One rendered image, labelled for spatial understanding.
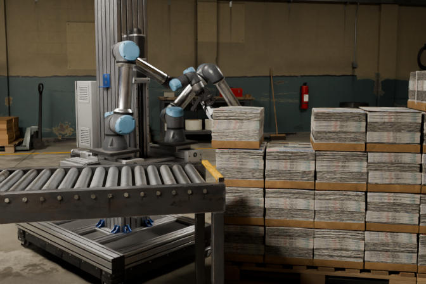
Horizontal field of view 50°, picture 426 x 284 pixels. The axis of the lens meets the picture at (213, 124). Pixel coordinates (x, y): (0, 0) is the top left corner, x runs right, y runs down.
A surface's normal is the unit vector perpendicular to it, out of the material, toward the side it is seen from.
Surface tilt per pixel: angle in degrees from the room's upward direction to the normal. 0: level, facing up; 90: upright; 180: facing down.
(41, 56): 90
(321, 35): 90
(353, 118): 90
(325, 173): 90
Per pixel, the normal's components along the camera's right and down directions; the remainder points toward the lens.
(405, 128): -0.18, 0.10
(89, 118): -0.68, 0.07
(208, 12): 0.18, 0.10
